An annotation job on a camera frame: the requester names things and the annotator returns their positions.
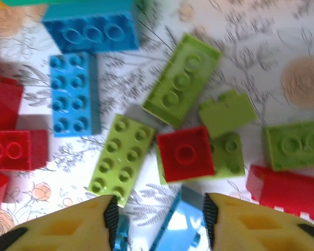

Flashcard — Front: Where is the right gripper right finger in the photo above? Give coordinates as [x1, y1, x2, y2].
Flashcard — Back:
[203, 192, 314, 251]

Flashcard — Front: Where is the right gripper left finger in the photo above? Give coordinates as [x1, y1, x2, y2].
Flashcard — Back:
[0, 195, 119, 251]

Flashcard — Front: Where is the long red lego brick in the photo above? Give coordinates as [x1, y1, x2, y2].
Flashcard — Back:
[245, 164, 314, 224]

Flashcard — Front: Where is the small blue lego brick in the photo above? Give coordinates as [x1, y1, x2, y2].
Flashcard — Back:
[114, 214, 130, 251]
[149, 185, 208, 251]

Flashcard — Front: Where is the small square red lego brick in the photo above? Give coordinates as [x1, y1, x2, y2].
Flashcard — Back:
[156, 125, 216, 183]

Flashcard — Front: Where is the small green lego brick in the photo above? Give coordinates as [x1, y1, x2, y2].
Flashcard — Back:
[198, 88, 257, 139]

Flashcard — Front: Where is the long blue lego brick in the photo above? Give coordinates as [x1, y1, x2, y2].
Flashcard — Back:
[41, 5, 141, 55]
[49, 51, 102, 138]

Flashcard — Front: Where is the long green lego brick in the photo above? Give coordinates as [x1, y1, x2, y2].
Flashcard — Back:
[263, 119, 314, 172]
[141, 33, 222, 129]
[87, 113, 156, 209]
[156, 132, 245, 185]

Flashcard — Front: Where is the floral tablecloth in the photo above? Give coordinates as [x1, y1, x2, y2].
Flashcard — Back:
[0, 0, 314, 251]

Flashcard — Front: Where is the green plastic bin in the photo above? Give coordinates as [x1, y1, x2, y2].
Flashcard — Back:
[1, 0, 152, 19]

